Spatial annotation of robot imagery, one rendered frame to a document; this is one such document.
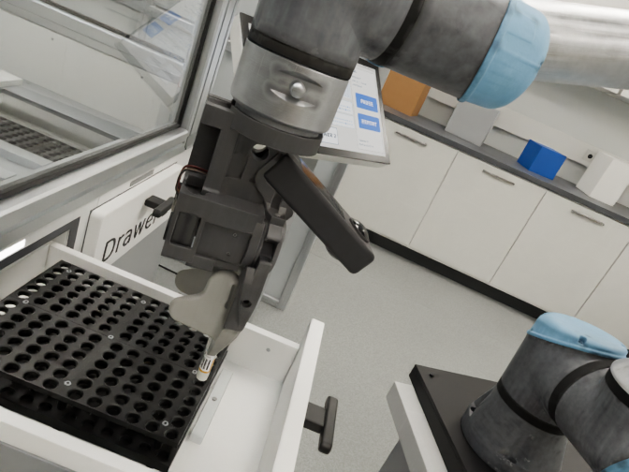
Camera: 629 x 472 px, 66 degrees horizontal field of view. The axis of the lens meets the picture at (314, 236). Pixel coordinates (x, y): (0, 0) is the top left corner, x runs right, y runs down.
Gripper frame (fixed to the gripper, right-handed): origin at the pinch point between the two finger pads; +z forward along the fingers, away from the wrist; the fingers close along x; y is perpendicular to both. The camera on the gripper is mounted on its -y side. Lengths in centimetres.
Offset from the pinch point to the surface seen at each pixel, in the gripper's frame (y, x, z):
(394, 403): -37, -24, 24
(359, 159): -37, -93, 2
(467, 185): -167, -252, 31
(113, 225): 14.4, -30.0, 8.2
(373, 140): -41, -100, -3
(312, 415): -11.4, -0.2, 7.1
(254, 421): -7.9, -5.3, 14.6
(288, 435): -7.8, 4.5, 5.4
